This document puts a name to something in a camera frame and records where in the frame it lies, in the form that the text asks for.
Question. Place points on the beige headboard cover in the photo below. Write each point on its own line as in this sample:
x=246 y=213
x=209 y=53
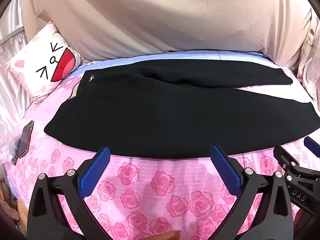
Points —
x=162 y=17

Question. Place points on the person's left hand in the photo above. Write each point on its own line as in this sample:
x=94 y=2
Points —
x=172 y=236

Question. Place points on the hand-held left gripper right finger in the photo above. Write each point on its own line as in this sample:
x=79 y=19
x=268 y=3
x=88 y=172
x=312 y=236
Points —
x=225 y=170

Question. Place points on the pink satin cloth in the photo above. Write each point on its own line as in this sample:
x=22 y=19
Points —
x=10 y=92

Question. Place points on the small black hair clip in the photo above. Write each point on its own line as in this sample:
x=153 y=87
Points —
x=16 y=152

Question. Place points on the pink rose print bedsheet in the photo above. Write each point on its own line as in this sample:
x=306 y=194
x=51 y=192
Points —
x=155 y=195

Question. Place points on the person's right hand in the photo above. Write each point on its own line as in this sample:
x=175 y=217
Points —
x=299 y=220

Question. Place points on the black pants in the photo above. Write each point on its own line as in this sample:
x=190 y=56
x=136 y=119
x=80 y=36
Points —
x=162 y=120

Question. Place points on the pale floral blanket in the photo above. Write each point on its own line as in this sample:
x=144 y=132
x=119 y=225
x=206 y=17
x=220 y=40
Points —
x=310 y=55

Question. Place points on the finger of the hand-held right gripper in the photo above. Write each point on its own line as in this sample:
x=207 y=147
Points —
x=312 y=146
x=287 y=157

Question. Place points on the dark smartphone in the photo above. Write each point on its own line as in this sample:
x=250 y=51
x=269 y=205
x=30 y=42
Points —
x=26 y=140

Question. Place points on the metal rail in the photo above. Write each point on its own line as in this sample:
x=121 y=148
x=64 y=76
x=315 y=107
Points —
x=12 y=34

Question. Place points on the tan cloth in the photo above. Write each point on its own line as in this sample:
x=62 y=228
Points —
x=12 y=205

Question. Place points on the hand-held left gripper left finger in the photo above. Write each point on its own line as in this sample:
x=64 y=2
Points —
x=96 y=170

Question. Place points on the cartoon cat face pillow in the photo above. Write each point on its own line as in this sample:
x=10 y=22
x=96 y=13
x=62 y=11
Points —
x=37 y=67

